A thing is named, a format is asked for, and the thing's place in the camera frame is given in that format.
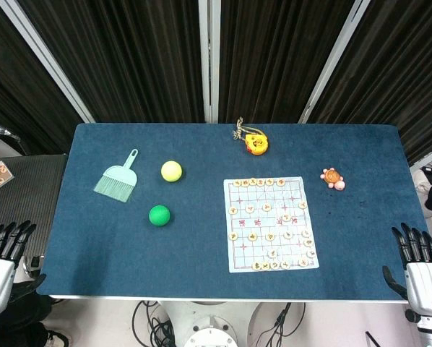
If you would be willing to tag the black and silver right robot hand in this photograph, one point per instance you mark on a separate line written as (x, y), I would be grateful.
(425, 285)

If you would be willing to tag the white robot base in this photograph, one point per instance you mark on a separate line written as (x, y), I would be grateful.
(210, 325)

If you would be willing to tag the white chess board sheet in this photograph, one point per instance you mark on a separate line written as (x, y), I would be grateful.
(259, 222)

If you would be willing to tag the black ribbed side table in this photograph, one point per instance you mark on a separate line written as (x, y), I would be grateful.
(24, 202)

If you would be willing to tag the black and white shoe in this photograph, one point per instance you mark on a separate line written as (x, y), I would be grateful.
(59, 339)

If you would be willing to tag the pink and brown turtle toy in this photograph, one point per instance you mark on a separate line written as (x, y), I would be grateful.
(332, 178)

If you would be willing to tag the mint green hand brush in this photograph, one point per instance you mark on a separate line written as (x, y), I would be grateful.
(116, 180)

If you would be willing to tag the green foam ball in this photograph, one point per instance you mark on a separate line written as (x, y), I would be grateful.
(159, 215)

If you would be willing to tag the blue table cloth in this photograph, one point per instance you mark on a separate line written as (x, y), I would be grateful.
(187, 246)

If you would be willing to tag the yellow tennis ball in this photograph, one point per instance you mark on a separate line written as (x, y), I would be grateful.
(171, 171)

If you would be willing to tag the black pleated curtain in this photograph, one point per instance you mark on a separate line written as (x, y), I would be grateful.
(129, 54)

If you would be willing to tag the white frame post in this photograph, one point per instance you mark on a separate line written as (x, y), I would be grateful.
(46, 54)
(333, 61)
(208, 61)

